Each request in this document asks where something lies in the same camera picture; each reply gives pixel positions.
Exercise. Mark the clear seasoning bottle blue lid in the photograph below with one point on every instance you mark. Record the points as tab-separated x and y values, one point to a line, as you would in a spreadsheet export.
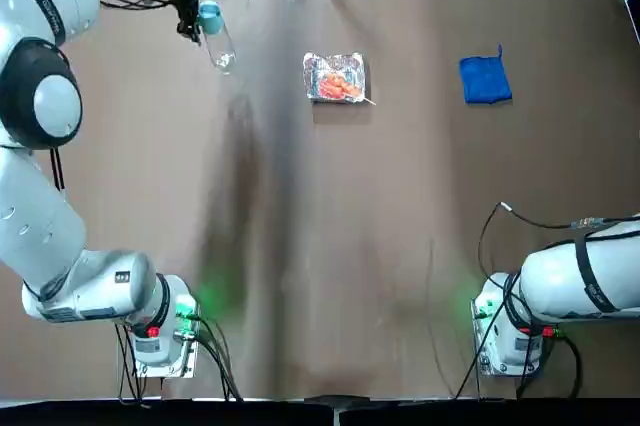
220	48

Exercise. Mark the aluminum foil pan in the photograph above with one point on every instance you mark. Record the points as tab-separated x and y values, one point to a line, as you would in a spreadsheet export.
312	71

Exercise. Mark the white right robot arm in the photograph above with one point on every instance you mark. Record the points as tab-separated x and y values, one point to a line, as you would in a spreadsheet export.
560	281

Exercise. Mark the orange sausage skewers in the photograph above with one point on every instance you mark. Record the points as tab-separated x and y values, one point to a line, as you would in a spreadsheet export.
337	87

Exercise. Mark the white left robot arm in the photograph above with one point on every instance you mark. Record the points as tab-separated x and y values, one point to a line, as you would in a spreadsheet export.
45	226

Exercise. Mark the blue dishcloth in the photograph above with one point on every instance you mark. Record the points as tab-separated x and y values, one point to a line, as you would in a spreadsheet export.
485	80

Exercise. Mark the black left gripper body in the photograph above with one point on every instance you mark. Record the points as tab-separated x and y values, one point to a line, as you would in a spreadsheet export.
184	6

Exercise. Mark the black table edge bracket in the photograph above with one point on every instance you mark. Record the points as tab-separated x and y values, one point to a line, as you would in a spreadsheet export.
337	401

